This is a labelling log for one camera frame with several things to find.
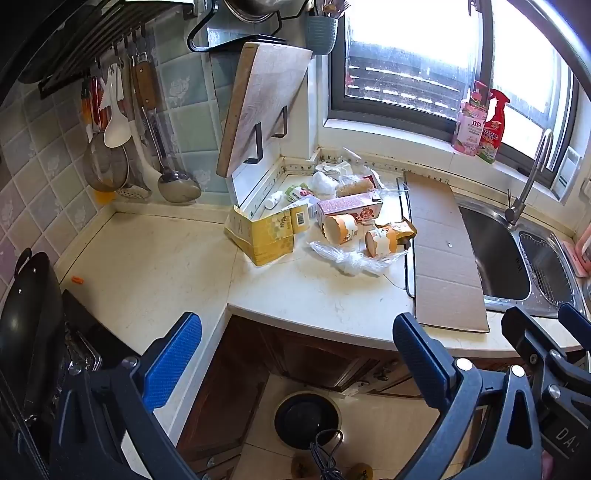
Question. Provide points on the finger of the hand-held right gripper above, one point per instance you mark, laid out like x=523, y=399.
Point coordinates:
x=524, y=332
x=575, y=321

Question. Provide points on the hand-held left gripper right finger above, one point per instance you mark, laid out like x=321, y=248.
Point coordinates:
x=418, y=357

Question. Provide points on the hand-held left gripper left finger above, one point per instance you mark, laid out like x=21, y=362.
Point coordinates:
x=173, y=355

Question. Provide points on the round trash bin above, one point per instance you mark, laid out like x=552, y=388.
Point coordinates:
x=307, y=417

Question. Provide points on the tan loofah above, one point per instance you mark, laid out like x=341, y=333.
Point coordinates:
x=355, y=187

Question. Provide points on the clear plastic bottle white label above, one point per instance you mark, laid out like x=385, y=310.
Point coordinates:
x=299, y=218

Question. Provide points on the small clear plastic bottle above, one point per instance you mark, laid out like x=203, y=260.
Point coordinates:
x=273, y=199

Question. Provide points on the brown wooden cabinet door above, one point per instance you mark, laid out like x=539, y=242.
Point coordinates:
x=217, y=390
x=369, y=381
x=323, y=357

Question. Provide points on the steel sink drain basket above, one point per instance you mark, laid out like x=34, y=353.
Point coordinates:
x=547, y=270

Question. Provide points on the stainless steel sink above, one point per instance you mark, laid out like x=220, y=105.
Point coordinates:
x=498, y=258

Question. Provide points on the black gas stove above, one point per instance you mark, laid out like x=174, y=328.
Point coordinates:
x=85, y=332

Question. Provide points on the brown cardboard sheet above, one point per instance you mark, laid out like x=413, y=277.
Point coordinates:
x=443, y=258

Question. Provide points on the clear plastic bag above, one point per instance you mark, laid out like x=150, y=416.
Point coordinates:
x=351, y=261

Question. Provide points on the orange white paper cup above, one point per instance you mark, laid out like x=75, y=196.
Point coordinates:
x=381, y=241
x=341, y=229

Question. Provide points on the brown slipper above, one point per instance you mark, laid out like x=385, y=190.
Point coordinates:
x=302, y=469
x=360, y=471

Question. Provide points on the crumpled brown paper cup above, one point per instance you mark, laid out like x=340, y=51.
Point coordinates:
x=402, y=228

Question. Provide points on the black wok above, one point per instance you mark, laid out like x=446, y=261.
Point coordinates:
x=32, y=323

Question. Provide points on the steel faucet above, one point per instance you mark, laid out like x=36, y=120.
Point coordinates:
x=531, y=177

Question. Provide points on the yellow cardboard box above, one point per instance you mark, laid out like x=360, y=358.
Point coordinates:
x=268, y=237

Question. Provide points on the pink carton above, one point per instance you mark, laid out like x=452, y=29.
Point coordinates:
x=351, y=206

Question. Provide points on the white tissue wad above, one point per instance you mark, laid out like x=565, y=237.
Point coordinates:
x=323, y=182

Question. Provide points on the metal mesh strainer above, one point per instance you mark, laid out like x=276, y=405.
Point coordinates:
x=104, y=166

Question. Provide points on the white green small box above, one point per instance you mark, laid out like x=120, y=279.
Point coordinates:
x=300, y=191

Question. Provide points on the crumpled clear plastic wrap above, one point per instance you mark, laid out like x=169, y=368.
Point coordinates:
x=344, y=164

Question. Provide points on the red spray bottle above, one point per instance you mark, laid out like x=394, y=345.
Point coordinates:
x=494, y=127

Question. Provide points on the pink detergent bottle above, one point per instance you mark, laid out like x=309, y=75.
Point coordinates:
x=468, y=127

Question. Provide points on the black cutting board rack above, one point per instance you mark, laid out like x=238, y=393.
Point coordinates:
x=255, y=148

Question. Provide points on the white rice paddle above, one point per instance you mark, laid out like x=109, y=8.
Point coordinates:
x=115, y=124

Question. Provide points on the dark framed window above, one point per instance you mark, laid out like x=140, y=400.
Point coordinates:
x=397, y=108

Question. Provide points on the wooden cutting board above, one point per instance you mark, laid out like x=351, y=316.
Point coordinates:
x=263, y=106

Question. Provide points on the blue-grey utensil holder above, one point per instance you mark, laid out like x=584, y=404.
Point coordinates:
x=323, y=36

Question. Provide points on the metal pot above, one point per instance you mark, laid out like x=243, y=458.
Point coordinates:
x=249, y=9

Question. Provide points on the bundle of cutlery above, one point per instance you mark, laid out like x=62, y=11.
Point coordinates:
x=328, y=7

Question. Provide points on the metal frame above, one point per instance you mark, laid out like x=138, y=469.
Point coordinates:
x=408, y=240

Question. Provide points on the white wall box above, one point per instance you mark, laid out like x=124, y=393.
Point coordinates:
x=569, y=175

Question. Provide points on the black wall utensil rack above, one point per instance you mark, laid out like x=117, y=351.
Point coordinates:
x=106, y=32

